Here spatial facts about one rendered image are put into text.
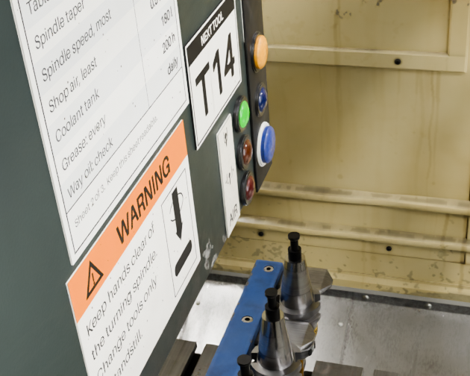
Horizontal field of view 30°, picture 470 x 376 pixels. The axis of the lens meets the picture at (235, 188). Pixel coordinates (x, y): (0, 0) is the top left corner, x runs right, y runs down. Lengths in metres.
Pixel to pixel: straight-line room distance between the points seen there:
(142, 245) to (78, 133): 0.10
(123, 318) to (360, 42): 1.01
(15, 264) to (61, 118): 0.07
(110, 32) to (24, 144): 0.09
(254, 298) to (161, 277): 0.63
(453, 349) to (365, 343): 0.16
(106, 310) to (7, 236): 0.11
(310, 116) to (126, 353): 1.07
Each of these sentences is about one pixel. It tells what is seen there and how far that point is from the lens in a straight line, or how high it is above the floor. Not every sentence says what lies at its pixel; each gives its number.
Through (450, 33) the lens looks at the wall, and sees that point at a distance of 1.38.
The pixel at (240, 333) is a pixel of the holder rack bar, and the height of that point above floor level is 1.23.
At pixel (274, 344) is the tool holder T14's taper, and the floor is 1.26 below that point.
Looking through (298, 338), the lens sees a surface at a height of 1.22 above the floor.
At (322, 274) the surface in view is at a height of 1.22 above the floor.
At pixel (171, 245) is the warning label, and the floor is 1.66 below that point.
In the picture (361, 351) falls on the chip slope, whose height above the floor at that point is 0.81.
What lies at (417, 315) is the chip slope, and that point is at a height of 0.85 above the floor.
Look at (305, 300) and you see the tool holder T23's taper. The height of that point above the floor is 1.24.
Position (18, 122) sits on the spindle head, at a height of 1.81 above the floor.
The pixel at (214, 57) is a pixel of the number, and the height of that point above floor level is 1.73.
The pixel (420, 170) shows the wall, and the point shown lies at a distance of 1.52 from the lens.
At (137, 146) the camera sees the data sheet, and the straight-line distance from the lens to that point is 0.45.
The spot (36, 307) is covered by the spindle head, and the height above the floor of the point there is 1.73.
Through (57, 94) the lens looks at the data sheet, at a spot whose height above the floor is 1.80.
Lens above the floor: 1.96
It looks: 33 degrees down
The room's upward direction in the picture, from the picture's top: 5 degrees counter-clockwise
